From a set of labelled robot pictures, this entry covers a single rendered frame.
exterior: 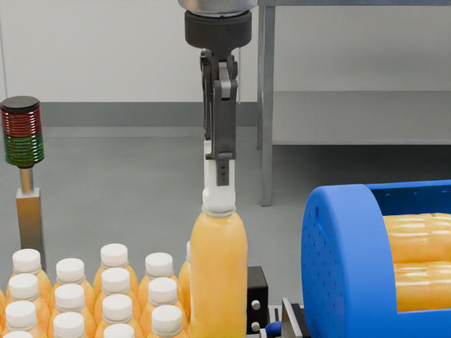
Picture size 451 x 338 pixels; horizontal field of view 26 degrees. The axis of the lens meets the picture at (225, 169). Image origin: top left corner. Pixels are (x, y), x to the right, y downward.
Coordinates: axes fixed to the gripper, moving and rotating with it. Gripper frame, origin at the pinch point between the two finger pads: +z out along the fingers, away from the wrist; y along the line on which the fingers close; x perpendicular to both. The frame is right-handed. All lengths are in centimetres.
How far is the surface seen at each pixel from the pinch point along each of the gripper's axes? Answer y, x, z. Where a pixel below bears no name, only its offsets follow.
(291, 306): 11.4, -11.7, 26.1
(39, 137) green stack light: 43, 24, 11
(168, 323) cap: 1.6, 6.5, 21.1
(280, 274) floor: 201, -47, 131
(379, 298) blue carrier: -3.9, -19.6, 16.1
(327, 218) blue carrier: 7.2, -15.2, 10.2
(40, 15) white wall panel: 359, 41, 72
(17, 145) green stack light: 42, 27, 12
